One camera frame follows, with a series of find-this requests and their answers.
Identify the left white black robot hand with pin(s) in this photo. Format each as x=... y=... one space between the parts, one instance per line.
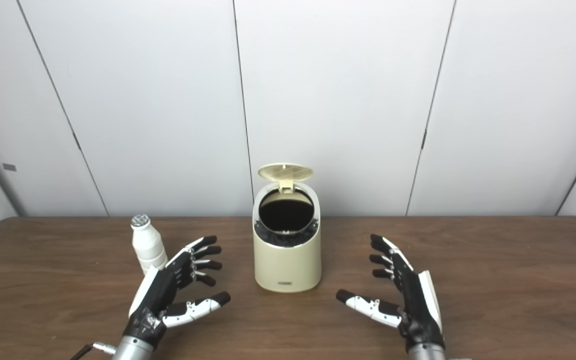
x=153 y=297

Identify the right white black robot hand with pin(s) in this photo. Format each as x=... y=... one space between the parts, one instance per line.
x=418 y=310

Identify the small white plastic bottle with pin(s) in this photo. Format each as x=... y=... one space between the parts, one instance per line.
x=147 y=245

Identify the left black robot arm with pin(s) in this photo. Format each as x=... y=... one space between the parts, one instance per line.
x=133 y=351

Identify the cream-colored plastic bin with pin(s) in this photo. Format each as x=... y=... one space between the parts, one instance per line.
x=287 y=265

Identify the black bin liner bag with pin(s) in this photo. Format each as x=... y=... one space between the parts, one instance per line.
x=286 y=215

